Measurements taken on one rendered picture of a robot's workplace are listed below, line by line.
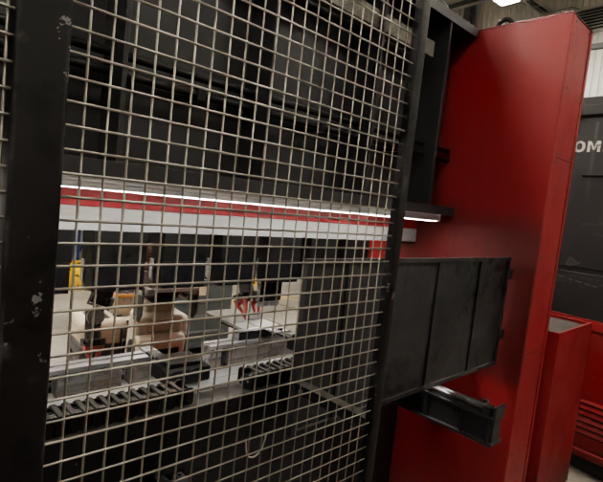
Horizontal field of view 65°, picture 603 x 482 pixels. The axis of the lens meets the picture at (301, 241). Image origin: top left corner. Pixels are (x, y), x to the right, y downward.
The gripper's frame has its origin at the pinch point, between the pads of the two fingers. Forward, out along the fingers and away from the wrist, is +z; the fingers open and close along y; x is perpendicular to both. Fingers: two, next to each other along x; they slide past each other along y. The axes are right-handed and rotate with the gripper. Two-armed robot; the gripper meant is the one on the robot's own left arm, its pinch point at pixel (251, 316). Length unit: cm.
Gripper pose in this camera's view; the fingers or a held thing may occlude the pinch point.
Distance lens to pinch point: 185.8
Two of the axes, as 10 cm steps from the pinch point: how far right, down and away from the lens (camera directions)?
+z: 2.1, 9.4, -2.7
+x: -6.5, 3.4, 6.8
